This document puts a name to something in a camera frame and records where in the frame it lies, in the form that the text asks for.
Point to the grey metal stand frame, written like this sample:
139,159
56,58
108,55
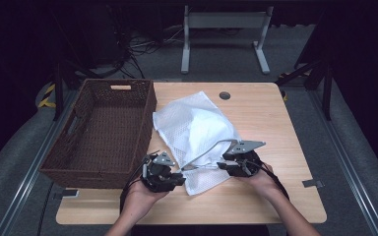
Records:
224,20

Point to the white cloth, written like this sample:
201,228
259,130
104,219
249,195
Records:
177,131

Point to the brown wicker basket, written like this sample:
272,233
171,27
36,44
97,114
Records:
111,131

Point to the white garment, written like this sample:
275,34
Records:
203,134

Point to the black metal stand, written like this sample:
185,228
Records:
58,88
325,82

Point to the yellow black striped tape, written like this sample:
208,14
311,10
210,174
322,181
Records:
47,96

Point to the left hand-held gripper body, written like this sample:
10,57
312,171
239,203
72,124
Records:
159,175

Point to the grey metal floor rail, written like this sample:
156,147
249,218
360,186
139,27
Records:
347,164
29,177

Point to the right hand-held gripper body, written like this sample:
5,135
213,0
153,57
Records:
247,164

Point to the person's left hand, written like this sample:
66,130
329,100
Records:
138,203

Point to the person's right hand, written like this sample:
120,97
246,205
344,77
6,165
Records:
265,183

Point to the grey metal table bracket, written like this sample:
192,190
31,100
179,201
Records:
312,183
69,194

